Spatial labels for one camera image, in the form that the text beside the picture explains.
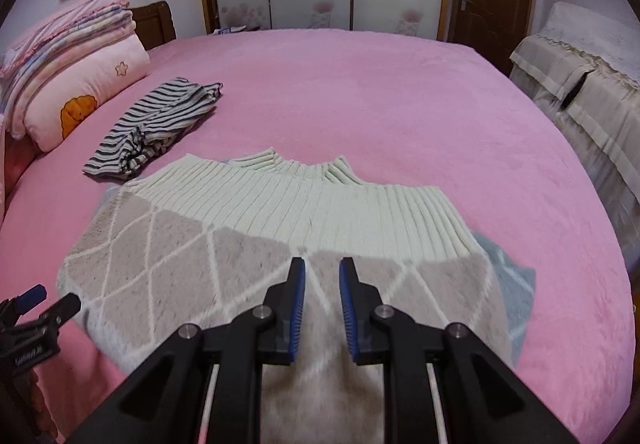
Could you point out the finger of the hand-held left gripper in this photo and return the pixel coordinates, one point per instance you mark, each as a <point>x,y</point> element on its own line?
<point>31,295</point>
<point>62,307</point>

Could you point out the pink pillow with flower print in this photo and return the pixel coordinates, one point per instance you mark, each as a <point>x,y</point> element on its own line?
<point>95,84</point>

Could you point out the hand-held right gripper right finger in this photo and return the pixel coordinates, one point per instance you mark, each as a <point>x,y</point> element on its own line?
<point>347,311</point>

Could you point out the dark wooden headboard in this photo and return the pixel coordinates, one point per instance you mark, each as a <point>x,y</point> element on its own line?
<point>155,24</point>

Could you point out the cream cloth covered furniture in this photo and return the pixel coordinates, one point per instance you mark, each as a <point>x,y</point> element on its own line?
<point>590,124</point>

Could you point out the grey diamond pattern sweater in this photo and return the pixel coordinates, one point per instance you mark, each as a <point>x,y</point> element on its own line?
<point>280,234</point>

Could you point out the pink fleece bed blanket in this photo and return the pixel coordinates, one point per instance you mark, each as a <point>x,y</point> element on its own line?
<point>375,99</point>

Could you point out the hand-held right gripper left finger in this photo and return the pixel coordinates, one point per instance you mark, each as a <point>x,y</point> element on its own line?
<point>298,311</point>

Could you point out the stack of folded pastel blankets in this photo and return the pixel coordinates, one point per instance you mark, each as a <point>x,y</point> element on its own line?
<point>65,31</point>

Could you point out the small white blue object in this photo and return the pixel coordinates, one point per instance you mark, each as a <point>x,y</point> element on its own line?
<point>232,29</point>

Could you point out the black white striped garment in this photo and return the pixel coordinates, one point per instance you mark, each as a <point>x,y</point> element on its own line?
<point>155,124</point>

